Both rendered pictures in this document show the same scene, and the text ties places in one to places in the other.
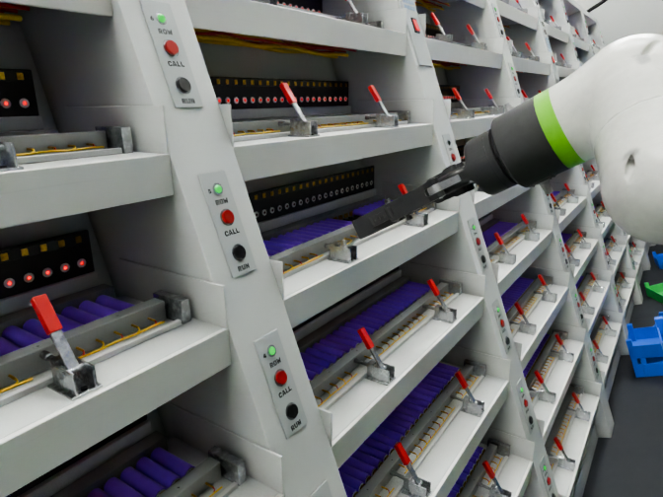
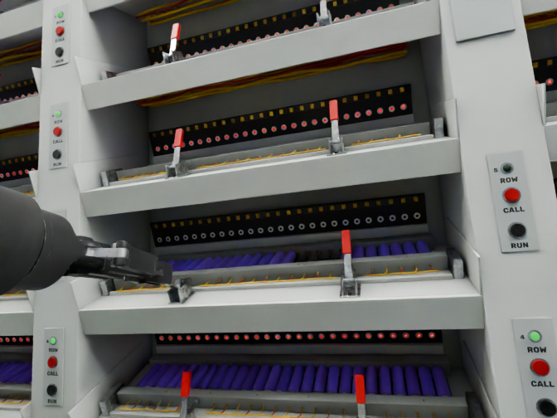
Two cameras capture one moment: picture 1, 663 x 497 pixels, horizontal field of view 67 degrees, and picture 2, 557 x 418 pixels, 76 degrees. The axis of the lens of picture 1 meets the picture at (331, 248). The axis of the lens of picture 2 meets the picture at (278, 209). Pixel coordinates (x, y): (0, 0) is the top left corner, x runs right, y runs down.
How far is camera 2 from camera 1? 94 cm
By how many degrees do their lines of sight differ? 69
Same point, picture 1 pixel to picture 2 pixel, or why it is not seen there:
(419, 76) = (450, 61)
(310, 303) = (108, 322)
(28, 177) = not seen: outside the picture
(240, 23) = (130, 92)
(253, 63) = (282, 94)
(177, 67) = (57, 143)
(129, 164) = not seen: hidden behind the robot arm
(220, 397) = not seen: hidden behind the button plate
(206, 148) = (60, 194)
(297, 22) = (193, 69)
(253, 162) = (99, 202)
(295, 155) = (142, 196)
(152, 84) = (41, 157)
